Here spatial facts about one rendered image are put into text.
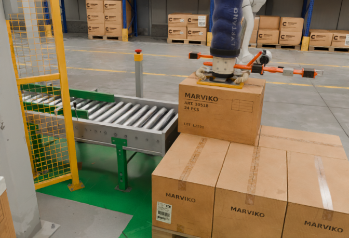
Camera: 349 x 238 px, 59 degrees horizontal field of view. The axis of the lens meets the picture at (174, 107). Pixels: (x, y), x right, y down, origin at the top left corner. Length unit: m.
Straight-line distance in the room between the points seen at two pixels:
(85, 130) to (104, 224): 0.75
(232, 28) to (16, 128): 1.53
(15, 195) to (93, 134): 0.76
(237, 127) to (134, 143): 0.80
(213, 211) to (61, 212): 1.22
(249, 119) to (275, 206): 0.68
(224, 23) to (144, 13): 9.15
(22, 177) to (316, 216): 1.74
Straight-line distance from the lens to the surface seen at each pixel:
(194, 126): 2.41
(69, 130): 2.61
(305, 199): 1.92
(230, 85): 2.29
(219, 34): 2.28
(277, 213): 1.92
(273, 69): 2.35
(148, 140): 2.40
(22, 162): 2.18
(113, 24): 10.41
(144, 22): 11.35
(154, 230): 2.22
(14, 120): 2.06
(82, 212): 2.61
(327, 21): 11.13
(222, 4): 2.26
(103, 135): 2.58
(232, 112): 2.29
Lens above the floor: 1.62
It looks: 21 degrees down
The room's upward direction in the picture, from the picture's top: 1 degrees clockwise
